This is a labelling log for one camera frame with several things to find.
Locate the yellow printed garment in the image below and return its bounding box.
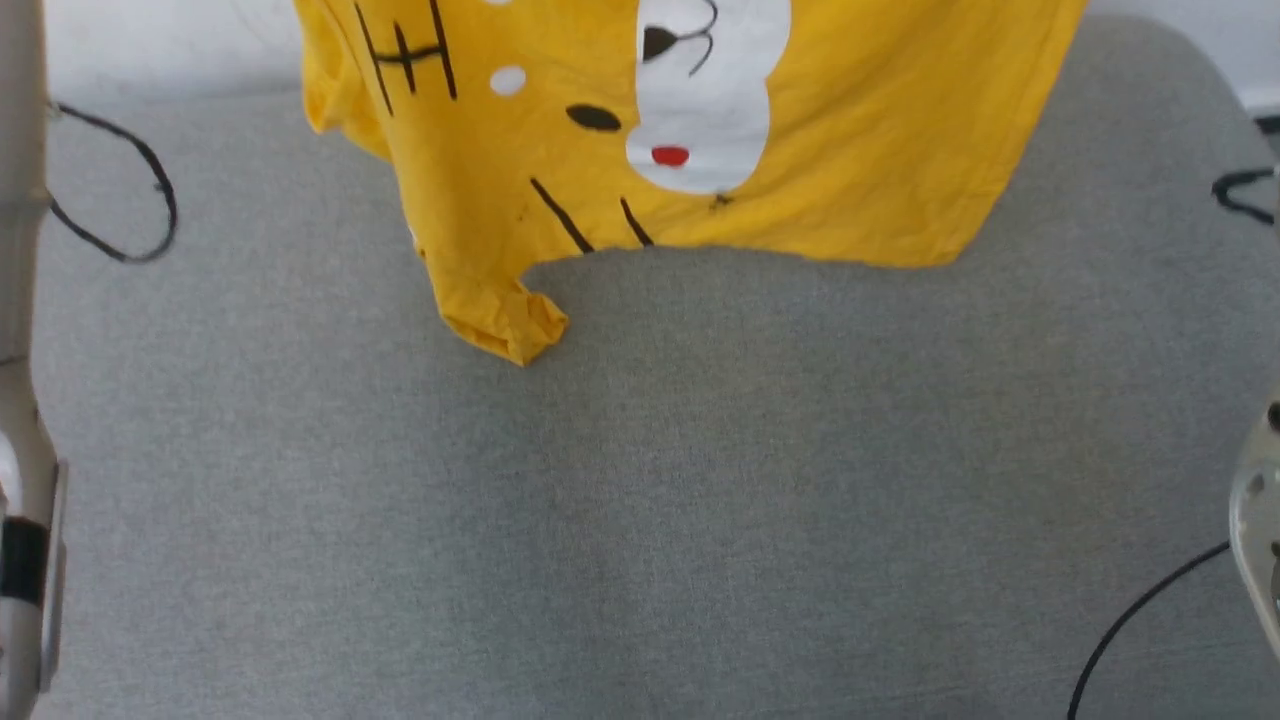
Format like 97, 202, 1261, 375
293, 0, 1089, 368

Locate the black right camera cable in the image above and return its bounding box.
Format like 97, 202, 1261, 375
1068, 168, 1280, 720

